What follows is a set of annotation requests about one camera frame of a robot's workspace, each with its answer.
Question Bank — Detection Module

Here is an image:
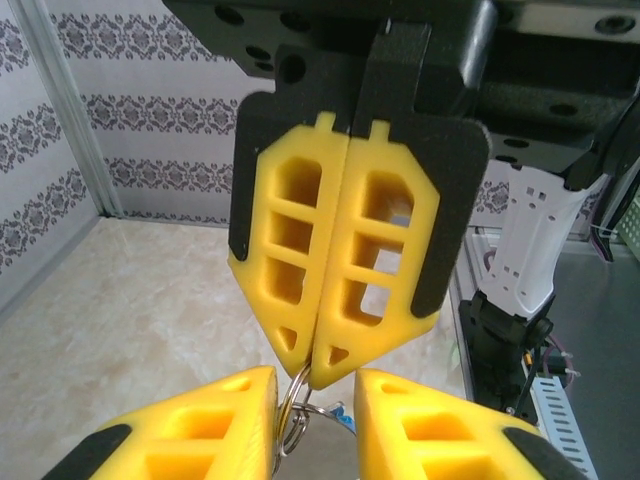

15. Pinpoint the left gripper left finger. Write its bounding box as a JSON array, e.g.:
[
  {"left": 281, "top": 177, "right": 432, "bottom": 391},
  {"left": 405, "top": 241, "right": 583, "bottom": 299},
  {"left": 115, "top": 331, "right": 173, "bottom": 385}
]
[{"left": 42, "top": 364, "right": 279, "bottom": 480}]

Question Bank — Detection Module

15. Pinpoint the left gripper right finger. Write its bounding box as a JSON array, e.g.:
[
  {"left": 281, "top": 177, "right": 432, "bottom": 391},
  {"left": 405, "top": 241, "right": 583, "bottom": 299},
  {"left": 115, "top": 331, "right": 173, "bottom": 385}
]
[{"left": 354, "top": 368, "right": 577, "bottom": 480}]

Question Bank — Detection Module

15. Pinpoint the silver split key ring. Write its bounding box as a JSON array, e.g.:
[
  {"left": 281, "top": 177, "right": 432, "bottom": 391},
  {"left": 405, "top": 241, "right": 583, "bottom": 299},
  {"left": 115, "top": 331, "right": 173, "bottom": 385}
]
[{"left": 277, "top": 362, "right": 315, "bottom": 459}]

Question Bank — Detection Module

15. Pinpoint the blue key tag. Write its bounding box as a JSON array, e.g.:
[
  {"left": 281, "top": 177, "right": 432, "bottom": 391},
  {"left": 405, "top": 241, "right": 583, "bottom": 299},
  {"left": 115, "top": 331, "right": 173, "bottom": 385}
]
[{"left": 329, "top": 402, "right": 357, "bottom": 434}]

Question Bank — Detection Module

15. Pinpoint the green perforated panel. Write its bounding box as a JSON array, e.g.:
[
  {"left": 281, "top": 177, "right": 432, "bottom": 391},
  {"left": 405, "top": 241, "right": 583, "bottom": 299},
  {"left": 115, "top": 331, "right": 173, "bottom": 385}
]
[{"left": 607, "top": 199, "right": 640, "bottom": 261}]

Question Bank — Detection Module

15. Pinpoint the grey sheet metal panel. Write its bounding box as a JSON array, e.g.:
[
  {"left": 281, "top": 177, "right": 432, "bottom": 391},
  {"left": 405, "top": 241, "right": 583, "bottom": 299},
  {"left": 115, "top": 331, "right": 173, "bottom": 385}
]
[{"left": 544, "top": 249, "right": 640, "bottom": 480}]

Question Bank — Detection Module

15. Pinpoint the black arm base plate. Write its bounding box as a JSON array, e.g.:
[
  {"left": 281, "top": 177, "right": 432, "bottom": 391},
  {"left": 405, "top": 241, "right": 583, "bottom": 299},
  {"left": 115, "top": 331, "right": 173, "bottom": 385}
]
[{"left": 458, "top": 299, "right": 536, "bottom": 419}]

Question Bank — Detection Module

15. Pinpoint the aluminium mounting rail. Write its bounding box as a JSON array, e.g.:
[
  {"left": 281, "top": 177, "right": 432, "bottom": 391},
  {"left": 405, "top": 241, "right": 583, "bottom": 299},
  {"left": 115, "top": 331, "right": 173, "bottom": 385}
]
[{"left": 448, "top": 279, "right": 476, "bottom": 401}]

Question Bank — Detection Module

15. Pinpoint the white slotted cable duct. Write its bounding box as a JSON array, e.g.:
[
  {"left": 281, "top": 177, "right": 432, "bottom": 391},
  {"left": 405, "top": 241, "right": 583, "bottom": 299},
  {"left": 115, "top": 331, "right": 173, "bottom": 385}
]
[{"left": 528, "top": 374, "right": 600, "bottom": 480}]

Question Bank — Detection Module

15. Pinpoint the aluminium frame post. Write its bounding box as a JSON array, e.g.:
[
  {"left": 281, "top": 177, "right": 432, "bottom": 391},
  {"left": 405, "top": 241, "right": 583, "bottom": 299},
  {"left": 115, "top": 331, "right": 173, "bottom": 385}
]
[{"left": 9, "top": 0, "right": 125, "bottom": 220}]

